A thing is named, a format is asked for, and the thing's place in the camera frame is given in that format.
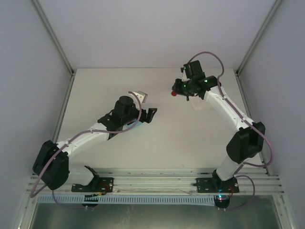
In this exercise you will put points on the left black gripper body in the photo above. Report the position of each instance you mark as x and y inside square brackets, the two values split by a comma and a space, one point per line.
[145, 114]

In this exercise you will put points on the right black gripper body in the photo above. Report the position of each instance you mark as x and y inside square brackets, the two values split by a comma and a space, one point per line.
[180, 87]

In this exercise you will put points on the teal plastic bin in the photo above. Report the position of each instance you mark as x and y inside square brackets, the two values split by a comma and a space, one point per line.
[137, 125]

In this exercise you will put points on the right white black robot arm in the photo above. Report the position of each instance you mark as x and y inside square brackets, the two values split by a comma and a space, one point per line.
[247, 139]

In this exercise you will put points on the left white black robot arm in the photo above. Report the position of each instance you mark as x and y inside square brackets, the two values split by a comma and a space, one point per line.
[53, 163]

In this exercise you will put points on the white peg stand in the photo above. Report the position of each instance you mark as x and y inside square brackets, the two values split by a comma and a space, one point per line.
[197, 103]

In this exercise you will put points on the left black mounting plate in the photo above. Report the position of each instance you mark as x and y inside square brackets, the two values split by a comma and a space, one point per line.
[102, 185]

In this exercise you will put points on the black mounting plate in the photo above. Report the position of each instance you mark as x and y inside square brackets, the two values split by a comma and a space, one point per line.
[102, 185]
[207, 184]

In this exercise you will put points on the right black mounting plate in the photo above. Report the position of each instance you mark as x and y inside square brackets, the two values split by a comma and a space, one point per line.
[207, 184]

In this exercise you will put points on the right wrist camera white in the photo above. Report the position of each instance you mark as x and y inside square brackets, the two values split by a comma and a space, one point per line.
[184, 78]

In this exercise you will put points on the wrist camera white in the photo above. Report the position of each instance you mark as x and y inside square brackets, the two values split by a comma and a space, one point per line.
[140, 95]
[184, 78]

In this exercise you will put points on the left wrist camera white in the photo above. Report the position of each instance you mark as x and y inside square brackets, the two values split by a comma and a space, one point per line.
[140, 95]

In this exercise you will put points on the right aluminium table edge rail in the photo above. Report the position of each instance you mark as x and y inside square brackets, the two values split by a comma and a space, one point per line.
[267, 152]

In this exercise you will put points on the aluminium table edge rail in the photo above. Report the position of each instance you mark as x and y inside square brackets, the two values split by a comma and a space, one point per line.
[267, 152]
[63, 108]

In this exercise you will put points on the left aluminium table edge rail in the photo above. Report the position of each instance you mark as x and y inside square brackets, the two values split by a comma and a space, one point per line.
[63, 108]

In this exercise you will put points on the white slotted cable duct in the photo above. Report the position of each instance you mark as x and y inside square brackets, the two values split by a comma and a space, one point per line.
[127, 199]

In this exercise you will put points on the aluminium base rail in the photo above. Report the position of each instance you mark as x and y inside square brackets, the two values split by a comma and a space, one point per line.
[180, 181]

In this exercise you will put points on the right aluminium frame post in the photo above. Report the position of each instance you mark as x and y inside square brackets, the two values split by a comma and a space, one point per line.
[271, 13]

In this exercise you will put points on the aluminium frame post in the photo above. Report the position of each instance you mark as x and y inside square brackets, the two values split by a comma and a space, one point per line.
[51, 33]
[271, 13]

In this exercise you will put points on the left aluminium frame post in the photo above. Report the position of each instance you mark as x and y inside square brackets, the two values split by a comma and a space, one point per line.
[51, 33]

